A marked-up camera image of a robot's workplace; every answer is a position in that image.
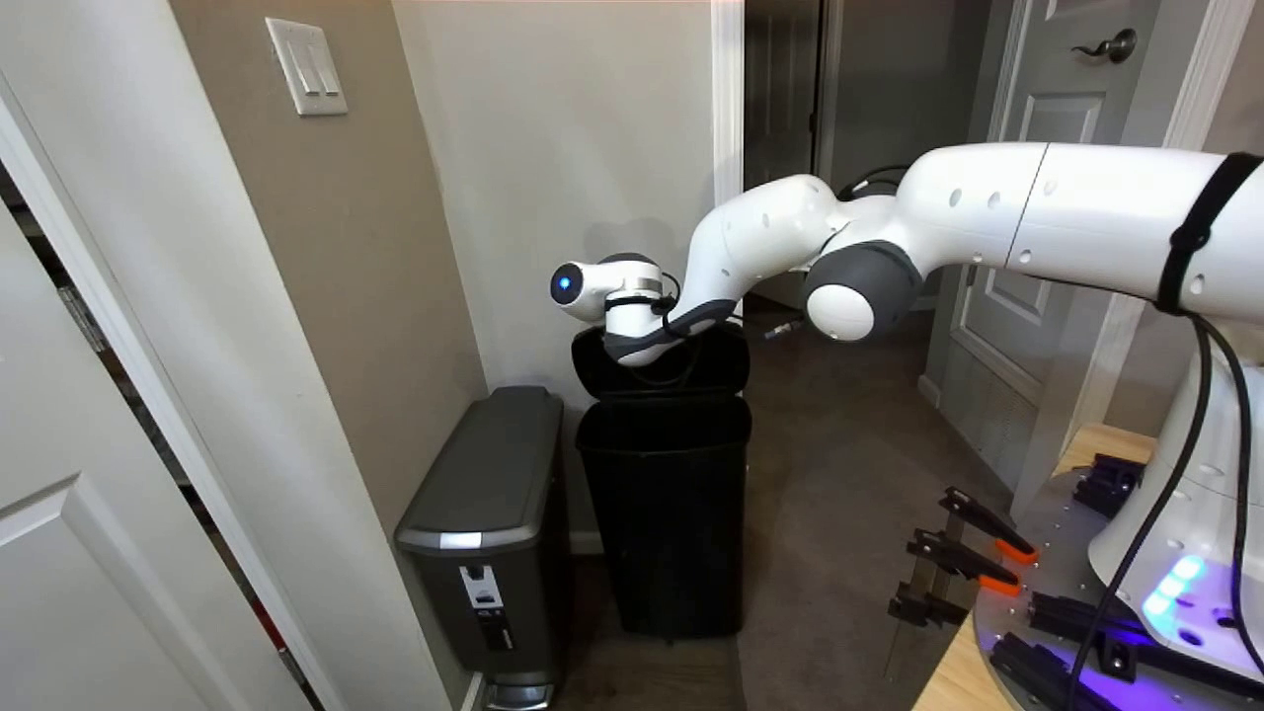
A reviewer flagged black plastic bin body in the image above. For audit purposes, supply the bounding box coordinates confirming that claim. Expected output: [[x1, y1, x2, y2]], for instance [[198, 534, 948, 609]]
[[574, 386, 758, 648]]

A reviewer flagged grey step bin with label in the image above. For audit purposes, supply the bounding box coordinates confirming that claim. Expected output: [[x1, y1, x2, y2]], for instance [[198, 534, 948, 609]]
[[390, 384, 577, 711]]

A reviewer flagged plain black clamp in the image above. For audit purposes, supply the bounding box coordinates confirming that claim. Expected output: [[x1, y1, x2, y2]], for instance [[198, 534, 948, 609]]
[[885, 583, 972, 632]]

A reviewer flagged wooden robot platform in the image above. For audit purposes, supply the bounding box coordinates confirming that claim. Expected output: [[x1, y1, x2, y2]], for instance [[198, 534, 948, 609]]
[[912, 420, 1164, 711]]

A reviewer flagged black clamp block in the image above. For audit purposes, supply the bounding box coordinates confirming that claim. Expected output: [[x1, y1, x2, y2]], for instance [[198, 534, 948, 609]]
[[1071, 449, 1155, 521]]

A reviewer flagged grey panel door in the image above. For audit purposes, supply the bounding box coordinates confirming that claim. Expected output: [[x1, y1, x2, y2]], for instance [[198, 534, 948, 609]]
[[919, 0, 1191, 494]]

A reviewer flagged white panel door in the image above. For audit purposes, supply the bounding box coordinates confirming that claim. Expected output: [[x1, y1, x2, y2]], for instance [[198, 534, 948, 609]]
[[0, 192, 320, 711]]

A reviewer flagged white light switch plate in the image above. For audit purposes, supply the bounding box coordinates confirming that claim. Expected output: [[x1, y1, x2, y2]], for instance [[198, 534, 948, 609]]
[[262, 10, 351, 121]]

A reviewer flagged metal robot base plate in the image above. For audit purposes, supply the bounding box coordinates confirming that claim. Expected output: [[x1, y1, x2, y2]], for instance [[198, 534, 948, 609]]
[[972, 467, 1264, 711]]

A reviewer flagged black aluminium rail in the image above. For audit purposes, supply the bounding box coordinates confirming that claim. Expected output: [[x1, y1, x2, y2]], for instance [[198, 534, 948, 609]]
[[1022, 590, 1264, 703], [984, 627, 1102, 711]]

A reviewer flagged black arm strap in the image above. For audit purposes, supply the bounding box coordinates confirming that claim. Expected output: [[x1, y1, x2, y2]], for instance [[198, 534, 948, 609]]
[[1155, 150, 1264, 320]]

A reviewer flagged dark lever handle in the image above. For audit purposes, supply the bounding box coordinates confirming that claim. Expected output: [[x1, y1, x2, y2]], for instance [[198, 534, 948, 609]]
[[1066, 22, 1142, 67]]

